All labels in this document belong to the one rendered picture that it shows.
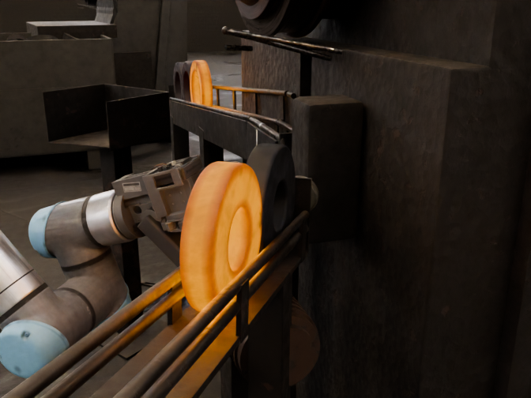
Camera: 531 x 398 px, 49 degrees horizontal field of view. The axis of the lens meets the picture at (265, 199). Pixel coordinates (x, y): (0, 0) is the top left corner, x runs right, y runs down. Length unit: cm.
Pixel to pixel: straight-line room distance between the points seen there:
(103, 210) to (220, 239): 30
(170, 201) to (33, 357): 25
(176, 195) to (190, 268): 24
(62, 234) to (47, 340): 16
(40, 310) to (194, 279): 29
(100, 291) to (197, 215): 35
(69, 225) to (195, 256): 34
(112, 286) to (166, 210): 17
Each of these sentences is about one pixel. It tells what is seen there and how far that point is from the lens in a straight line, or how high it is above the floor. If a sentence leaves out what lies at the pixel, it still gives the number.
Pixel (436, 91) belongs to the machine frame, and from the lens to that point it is 80.
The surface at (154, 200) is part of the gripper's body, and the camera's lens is 76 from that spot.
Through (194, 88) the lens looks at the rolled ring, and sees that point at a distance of 194.
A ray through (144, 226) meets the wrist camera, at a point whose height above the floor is 67.
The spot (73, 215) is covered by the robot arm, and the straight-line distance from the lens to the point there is 84.
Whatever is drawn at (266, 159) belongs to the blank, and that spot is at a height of 77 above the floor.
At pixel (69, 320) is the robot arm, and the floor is 57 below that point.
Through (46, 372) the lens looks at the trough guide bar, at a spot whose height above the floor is 72.
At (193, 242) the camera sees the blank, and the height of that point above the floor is 75.
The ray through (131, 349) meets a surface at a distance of 176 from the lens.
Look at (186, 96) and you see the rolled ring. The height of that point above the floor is 62.
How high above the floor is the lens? 95
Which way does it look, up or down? 19 degrees down
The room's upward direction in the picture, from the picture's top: straight up
